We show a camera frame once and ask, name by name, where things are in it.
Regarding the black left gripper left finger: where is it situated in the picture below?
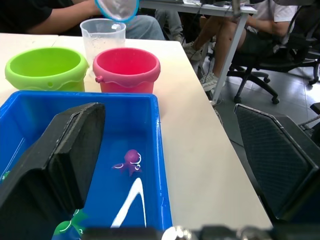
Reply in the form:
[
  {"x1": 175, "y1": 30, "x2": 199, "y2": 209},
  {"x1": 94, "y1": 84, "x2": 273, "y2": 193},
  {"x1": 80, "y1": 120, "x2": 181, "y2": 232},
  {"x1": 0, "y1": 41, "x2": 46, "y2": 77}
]
[{"x1": 0, "y1": 101, "x2": 107, "y2": 240}]

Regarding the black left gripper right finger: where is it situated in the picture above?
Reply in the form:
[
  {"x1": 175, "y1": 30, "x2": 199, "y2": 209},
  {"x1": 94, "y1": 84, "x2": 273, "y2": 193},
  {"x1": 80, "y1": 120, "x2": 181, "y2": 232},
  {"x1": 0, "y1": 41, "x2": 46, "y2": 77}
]
[{"x1": 233, "y1": 103, "x2": 320, "y2": 231}]

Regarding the blue hand net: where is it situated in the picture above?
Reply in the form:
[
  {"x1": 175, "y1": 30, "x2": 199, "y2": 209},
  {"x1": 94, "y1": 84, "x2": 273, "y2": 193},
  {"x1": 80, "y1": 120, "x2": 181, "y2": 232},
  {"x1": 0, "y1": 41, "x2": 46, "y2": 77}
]
[{"x1": 94, "y1": 0, "x2": 141, "y2": 25}]

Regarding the green toy fish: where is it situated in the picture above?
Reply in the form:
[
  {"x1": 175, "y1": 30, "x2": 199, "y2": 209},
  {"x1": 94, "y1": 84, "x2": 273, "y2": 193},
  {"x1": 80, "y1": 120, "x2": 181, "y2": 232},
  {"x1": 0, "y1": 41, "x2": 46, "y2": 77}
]
[
  {"x1": 51, "y1": 209, "x2": 90, "y2": 240},
  {"x1": 0, "y1": 170, "x2": 11, "y2": 185}
]

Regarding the green plastic bucket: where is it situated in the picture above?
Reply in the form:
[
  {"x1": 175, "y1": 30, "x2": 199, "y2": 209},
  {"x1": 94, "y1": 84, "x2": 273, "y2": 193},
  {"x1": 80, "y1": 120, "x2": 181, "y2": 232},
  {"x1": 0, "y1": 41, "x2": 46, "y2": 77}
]
[{"x1": 4, "y1": 47, "x2": 90, "y2": 93}]

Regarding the blue plastic tub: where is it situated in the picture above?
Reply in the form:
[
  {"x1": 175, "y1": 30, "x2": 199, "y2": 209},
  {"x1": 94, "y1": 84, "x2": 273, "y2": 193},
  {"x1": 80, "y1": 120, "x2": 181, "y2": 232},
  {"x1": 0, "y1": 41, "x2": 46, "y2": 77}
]
[{"x1": 0, "y1": 90, "x2": 174, "y2": 240}]

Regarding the pink plastic bucket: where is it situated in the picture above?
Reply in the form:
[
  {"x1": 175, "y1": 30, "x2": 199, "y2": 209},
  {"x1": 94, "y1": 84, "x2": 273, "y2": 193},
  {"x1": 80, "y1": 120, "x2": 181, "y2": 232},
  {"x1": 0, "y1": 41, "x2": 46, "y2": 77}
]
[{"x1": 92, "y1": 48, "x2": 161, "y2": 95}]

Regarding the clear plastic measuring cup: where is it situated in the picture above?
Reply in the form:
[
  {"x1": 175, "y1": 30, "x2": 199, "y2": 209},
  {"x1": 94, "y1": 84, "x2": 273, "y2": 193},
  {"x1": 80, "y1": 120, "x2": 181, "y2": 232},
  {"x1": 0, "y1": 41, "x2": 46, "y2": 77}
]
[{"x1": 79, "y1": 17, "x2": 127, "y2": 76}]

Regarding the black office chair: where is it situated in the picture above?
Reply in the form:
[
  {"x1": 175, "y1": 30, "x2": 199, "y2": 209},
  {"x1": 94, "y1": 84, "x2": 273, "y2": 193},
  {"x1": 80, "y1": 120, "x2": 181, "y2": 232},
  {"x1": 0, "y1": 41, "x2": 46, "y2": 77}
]
[{"x1": 226, "y1": 2, "x2": 320, "y2": 105}]

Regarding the person in white shirt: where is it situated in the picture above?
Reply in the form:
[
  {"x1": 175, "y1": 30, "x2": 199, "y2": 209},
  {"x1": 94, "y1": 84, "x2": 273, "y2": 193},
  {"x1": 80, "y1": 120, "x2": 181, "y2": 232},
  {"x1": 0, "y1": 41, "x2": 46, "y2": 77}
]
[{"x1": 183, "y1": 0, "x2": 300, "y2": 92}]

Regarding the white office desk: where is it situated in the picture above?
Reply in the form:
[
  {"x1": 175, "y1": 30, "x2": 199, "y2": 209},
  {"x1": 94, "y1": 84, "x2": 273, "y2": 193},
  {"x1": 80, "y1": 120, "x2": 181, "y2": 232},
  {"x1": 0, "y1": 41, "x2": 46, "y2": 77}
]
[{"x1": 138, "y1": 0, "x2": 258, "y2": 106}]

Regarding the person in black shirt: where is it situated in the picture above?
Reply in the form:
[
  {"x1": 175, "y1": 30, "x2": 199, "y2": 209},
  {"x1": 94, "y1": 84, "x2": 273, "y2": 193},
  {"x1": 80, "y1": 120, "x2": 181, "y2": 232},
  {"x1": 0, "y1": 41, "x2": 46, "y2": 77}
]
[{"x1": 0, "y1": 0, "x2": 166, "y2": 41}]

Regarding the person in grey trousers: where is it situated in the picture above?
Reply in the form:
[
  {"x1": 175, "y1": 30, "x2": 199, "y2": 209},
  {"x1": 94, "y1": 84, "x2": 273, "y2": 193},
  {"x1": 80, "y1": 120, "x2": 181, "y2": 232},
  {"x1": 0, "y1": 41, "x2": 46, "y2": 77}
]
[{"x1": 154, "y1": 8, "x2": 185, "y2": 42}]

